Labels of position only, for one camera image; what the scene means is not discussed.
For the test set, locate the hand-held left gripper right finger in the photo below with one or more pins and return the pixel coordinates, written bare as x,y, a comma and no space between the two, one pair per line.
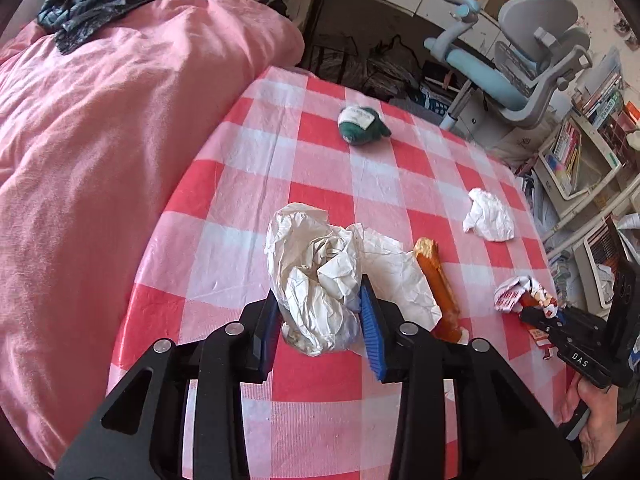
372,332

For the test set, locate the row of colourful books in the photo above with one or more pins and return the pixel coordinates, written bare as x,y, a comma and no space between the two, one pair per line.
605,245

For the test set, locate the black crinkled bag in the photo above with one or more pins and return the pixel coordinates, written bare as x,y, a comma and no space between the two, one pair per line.
350,67

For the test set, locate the red white checkered tablecloth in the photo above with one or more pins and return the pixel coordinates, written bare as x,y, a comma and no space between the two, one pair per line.
325,185

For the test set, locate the pink blanket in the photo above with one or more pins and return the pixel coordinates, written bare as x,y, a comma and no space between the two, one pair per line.
100,160

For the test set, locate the red white wrapper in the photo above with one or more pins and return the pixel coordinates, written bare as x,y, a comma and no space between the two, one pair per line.
510,297

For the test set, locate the black plastic bag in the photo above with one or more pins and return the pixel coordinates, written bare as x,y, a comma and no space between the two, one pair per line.
110,0

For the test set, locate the brown sausage wrapper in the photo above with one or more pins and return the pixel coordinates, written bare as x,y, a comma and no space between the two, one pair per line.
437,280

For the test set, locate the large white paper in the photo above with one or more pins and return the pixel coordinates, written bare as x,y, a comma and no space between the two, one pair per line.
310,270

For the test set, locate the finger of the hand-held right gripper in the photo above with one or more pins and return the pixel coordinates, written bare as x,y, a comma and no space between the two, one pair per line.
537,317
555,342

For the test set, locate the white tiered shelf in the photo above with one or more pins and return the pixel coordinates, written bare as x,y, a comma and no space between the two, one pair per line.
562,187

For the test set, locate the grey blue office chair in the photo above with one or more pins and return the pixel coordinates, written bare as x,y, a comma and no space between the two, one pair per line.
525,60

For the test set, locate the small crumpled white paper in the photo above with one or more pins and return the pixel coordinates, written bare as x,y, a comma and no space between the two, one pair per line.
490,215

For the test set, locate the person's right hand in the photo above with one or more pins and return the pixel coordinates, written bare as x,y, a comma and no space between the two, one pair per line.
600,420

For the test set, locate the green white crumpled packet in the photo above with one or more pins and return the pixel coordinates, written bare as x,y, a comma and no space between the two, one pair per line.
360,130

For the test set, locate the white rolling book cart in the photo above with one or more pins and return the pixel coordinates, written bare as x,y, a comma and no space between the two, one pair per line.
587,280

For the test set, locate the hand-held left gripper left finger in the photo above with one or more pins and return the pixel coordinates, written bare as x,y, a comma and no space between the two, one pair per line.
267,332

